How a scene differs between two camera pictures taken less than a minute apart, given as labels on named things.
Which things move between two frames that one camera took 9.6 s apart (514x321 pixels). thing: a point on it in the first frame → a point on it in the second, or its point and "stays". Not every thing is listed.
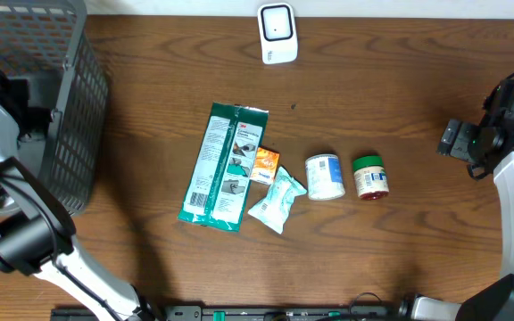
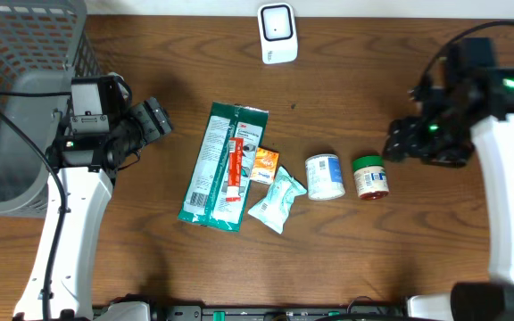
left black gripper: [36, 122] → [149, 131]
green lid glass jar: [370, 176] stays
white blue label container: [324, 177] stays
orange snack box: [265, 165] stays
